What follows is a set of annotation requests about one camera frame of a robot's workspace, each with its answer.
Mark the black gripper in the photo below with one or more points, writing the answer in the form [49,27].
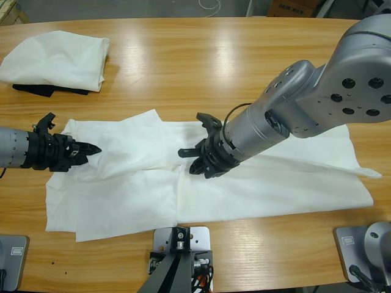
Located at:
[218,155]
[52,152]

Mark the white printed t-shirt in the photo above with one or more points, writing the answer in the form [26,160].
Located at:
[214,189]

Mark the black garment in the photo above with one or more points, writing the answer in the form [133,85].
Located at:
[33,90]

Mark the white garment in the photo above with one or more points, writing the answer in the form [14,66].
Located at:
[55,58]

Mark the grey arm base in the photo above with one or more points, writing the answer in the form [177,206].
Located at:
[15,268]
[351,253]

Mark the black clamp block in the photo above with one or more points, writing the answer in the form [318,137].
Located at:
[155,261]
[205,254]

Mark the wooden crate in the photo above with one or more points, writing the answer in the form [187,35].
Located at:
[10,10]

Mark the grey metal leg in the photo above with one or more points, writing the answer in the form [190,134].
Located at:
[249,7]

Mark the brown cardboard box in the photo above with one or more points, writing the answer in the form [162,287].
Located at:
[290,8]

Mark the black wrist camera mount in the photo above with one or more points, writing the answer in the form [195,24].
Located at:
[210,120]
[46,122]

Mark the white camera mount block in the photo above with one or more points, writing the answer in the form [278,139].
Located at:
[201,239]

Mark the dark camera post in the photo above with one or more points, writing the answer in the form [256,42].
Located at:
[174,274]

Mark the white metal frame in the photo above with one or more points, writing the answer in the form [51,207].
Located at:
[324,8]

